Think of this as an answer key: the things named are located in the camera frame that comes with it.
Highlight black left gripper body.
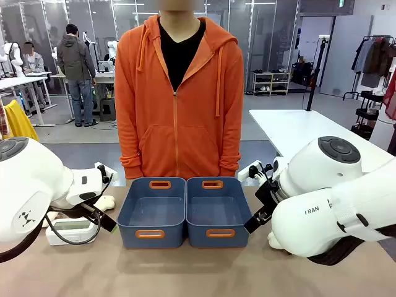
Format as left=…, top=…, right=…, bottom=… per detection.
left=79, top=203, right=105, bottom=220

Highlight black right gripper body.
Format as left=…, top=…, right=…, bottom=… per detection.
left=254, top=181, right=281, bottom=215

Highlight white plush toy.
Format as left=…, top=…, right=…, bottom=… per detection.
left=267, top=231, right=287, bottom=249
left=91, top=194, right=117, bottom=213

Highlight white digital clock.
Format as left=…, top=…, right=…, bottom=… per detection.
left=45, top=217, right=97, bottom=247

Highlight person's right forearm orange sleeve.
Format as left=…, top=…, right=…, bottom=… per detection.
left=118, top=123, right=144, bottom=180

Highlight person's left forearm orange sleeve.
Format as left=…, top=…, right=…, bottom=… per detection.
left=217, top=123, right=244, bottom=178

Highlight white side table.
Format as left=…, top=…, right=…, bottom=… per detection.
left=248, top=108, right=394, bottom=173

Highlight grey plastic stool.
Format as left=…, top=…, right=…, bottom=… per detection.
left=98, top=97, right=117, bottom=122

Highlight wooden shoe rack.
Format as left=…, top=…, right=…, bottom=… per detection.
left=252, top=71, right=291, bottom=97

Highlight yellow cloth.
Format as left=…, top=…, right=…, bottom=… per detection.
left=4, top=98, right=40, bottom=142

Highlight black bags pile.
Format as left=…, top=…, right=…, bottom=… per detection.
left=291, top=61, right=316, bottom=88

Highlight black trolley cart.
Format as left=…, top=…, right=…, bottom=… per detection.
left=350, top=90, right=385, bottom=140

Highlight person in orange hoodie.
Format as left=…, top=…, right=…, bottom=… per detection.
left=114, top=0, right=245, bottom=180

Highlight black tripod stand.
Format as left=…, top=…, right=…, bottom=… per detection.
left=305, top=35, right=329, bottom=112

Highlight white round bin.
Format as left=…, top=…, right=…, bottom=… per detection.
left=369, top=116, right=396, bottom=153

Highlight grey background workbench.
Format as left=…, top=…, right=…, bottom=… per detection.
left=49, top=69, right=117, bottom=122

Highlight white background desk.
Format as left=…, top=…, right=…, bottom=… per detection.
left=0, top=71, right=58, bottom=127

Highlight seated person in grey top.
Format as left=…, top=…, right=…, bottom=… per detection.
left=22, top=41, right=46, bottom=74

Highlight red hanging garment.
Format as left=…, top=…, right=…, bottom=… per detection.
left=382, top=65, right=396, bottom=121

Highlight black clothes rack with garments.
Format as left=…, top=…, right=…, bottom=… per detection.
left=342, top=35, right=396, bottom=101

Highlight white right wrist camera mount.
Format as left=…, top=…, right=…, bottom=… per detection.
left=237, top=159, right=264, bottom=183

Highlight blue basket with orange handles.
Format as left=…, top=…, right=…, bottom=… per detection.
left=185, top=176, right=251, bottom=248
left=116, top=176, right=187, bottom=249

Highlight dark sleeved left arm cable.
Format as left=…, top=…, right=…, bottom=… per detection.
left=0, top=222, right=45, bottom=264

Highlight dark sleeved arm cable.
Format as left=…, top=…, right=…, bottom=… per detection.
left=304, top=223, right=396, bottom=267
left=0, top=222, right=45, bottom=264

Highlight dark sleeved right arm cable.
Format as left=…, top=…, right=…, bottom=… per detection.
left=304, top=223, right=396, bottom=267

